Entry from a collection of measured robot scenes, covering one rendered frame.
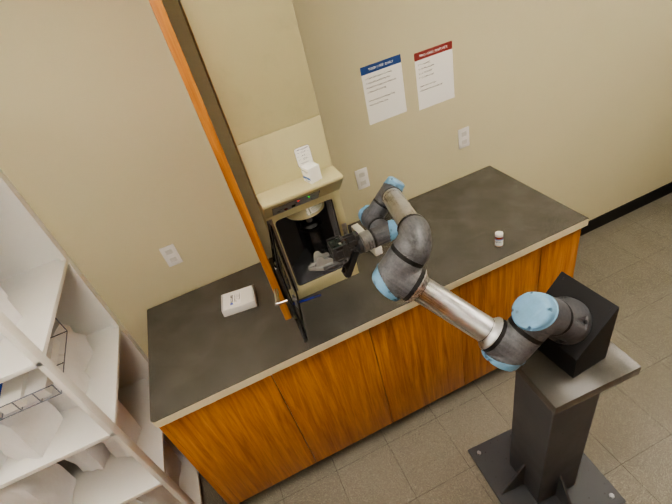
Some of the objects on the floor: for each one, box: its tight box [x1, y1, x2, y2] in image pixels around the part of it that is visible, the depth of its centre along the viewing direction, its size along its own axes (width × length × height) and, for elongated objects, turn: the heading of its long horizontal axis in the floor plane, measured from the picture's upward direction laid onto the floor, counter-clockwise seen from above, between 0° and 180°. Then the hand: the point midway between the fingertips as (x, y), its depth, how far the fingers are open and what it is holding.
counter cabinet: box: [160, 229, 581, 504], centre depth 233 cm, size 67×205×90 cm, turn 128°
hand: (312, 269), depth 154 cm, fingers closed
